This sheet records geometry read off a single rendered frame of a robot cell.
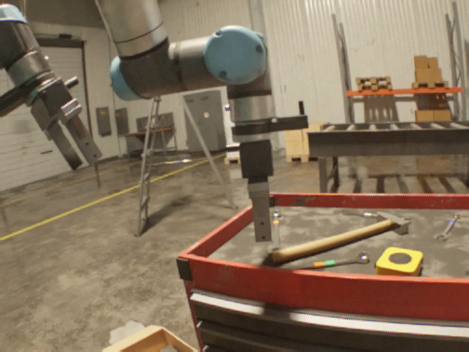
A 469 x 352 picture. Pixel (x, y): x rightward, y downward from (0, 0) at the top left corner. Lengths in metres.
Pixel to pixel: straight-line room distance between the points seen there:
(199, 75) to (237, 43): 0.07
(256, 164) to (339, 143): 3.04
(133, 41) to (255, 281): 0.43
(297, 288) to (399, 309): 0.18
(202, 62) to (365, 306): 0.44
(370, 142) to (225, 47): 3.14
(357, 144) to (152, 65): 3.16
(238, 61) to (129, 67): 0.15
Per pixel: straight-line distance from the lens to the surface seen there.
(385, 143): 3.47
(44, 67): 0.58
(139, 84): 0.44
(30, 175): 10.78
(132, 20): 0.40
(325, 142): 3.51
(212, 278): 0.61
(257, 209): 0.47
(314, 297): 0.54
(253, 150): 0.47
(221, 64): 0.38
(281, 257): 0.63
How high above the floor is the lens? 1.21
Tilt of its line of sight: 12 degrees down
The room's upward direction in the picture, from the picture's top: 7 degrees counter-clockwise
